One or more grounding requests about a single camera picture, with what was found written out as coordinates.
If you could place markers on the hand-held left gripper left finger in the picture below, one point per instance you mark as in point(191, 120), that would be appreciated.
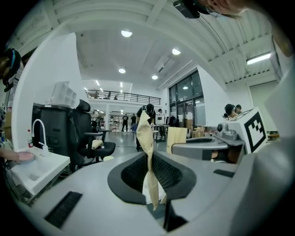
point(92, 196)

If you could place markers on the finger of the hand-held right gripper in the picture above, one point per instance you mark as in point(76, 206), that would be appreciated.
point(189, 149)

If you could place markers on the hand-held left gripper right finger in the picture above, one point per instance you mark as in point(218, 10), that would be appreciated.
point(207, 196)

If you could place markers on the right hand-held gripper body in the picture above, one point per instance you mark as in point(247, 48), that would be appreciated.
point(253, 131)

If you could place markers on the kraft paper packet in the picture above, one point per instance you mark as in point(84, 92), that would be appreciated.
point(176, 134)

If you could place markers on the cardboard boxes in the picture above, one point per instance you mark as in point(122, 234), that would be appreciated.
point(196, 130)

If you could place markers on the background work table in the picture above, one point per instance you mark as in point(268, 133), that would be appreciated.
point(164, 126)

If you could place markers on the round white table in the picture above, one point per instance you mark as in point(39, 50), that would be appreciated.
point(155, 131)

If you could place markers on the person's white shirt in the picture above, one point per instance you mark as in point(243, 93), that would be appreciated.
point(281, 103)

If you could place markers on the white framed monitor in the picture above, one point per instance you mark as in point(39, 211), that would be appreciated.
point(160, 119)

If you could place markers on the tan cloth bag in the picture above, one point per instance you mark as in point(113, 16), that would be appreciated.
point(97, 144)

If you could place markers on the black framed glass doors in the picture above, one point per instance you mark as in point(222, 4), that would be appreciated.
point(186, 96)

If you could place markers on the white sink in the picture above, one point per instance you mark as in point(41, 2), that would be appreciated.
point(46, 168)

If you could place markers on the blue chair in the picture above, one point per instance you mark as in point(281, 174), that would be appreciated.
point(134, 129)

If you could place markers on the black office chair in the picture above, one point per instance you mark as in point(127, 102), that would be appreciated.
point(85, 129)

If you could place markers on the long fluorescent ceiling light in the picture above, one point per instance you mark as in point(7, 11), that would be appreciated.
point(258, 59)

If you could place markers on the pink round bowl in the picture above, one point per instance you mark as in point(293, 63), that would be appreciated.
point(27, 157)

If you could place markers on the white curved faucet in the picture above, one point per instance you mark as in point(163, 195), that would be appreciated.
point(43, 133)

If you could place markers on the black mezzanine railing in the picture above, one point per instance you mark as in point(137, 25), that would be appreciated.
point(129, 96)

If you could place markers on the round ceiling light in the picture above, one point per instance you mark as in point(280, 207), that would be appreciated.
point(126, 33)
point(154, 77)
point(176, 51)
point(122, 70)

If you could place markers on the red label bottle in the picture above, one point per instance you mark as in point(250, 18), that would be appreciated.
point(30, 140)

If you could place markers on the ceiling air conditioner unit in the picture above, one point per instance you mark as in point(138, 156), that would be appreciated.
point(164, 64)

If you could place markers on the white shelf unit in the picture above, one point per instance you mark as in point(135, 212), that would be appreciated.
point(63, 94)

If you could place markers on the person's eyeglasses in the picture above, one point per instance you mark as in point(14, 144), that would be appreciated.
point(214, 13)

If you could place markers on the person's face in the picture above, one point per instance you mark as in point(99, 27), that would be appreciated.
point(228, 7)

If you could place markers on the black head-mounted camera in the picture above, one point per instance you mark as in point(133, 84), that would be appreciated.
point(186, 9)

